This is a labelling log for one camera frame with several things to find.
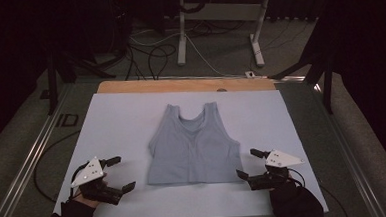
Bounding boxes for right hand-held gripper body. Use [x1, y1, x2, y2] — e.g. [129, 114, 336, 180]
[245, 147, 307, 192]

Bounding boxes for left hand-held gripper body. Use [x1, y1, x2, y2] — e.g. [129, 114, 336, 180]
[68, 154, 124, 208]

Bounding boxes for light blue tank top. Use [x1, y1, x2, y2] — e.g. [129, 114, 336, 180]
[143, 99, 244, 188]

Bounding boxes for person's left hand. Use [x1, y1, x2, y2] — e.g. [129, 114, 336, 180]
[71, 172, 110, 210]

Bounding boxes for person's right hand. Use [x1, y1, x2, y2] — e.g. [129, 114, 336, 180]
[268, 177, 308, 210]

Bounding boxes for black tripod stand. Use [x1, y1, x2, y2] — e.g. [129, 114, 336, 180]
[265, 14, 337, 118]
[43, 42, 119, 116]

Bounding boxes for beige object at corner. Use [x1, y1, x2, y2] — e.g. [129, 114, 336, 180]
[95, 71, 277, 101]

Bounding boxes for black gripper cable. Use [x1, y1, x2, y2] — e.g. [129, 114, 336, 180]
[286, 167, 307, 189]

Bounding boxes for black floor cable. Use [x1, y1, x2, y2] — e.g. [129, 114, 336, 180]
[30, 128, 86, 204]

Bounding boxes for aluminium floor rail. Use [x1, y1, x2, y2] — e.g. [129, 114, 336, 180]
[0, 84, 83, 217]
[313, 79, 386, 217]

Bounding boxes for black looped cable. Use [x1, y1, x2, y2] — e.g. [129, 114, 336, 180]
[123, 42, 179, 83]

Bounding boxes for white floor cable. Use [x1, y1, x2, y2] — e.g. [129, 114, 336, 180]
[129, 25, 247, 84]

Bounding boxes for white desk frame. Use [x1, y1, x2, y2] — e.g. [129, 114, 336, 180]
[173, 0, 277, 72]

